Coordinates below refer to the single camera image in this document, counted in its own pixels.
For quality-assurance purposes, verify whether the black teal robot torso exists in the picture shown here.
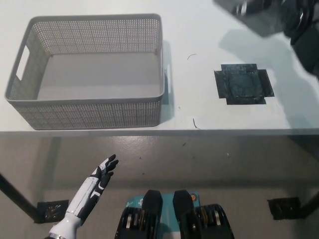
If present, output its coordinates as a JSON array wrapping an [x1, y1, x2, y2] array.
[[115, 190, 234, 239]]

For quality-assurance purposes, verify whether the black metal table leg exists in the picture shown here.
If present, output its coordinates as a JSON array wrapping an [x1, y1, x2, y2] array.
[[300, 185, 319, 218], [0, 171, 42, 224]]

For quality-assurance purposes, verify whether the black tape patch on table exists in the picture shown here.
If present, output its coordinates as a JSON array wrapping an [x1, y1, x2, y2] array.
[[213, 63, 275, 106]]

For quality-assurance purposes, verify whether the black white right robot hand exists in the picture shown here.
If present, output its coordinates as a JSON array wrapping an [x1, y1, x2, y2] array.
[[214, 0, 288, 38]]

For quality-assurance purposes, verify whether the large grey perforated basket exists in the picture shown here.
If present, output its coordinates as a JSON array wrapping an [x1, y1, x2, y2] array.
[[4, 13, 172, 130]]

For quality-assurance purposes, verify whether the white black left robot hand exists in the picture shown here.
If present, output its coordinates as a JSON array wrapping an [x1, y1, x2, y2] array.
[[48, 154, 120, 236]]

